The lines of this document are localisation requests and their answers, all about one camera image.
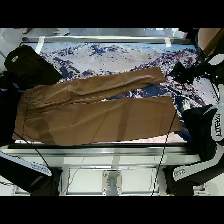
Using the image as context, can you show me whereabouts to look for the brown trousers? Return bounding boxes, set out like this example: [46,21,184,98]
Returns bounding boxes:
[12,66,185,146]

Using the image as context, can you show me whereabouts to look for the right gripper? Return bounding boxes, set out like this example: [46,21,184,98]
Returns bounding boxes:
[171,61,196,85]

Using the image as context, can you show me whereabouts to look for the black cable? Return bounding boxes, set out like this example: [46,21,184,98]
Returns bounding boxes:
[151,108,179,197]
[12,131,64,197]

